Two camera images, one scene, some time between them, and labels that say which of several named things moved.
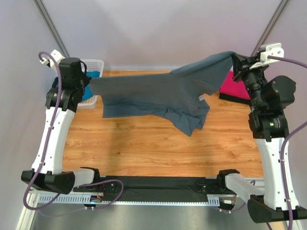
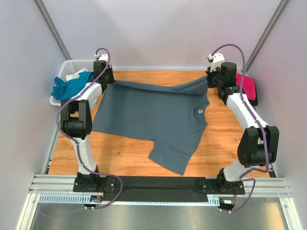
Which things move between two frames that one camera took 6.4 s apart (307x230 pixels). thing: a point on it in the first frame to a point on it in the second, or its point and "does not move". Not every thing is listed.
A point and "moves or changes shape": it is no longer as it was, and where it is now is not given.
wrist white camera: (275, 49) to (217, 58)
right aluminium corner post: (270, 25) does not move
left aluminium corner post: (46, 15) does not move
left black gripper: (86, 80) to (109, 69)
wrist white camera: (57, 57) to (103, 57)
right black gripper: (242, 64) to (209, 74)
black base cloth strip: (157, 189) does not move
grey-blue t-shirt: (177, 97) moves or changes shape
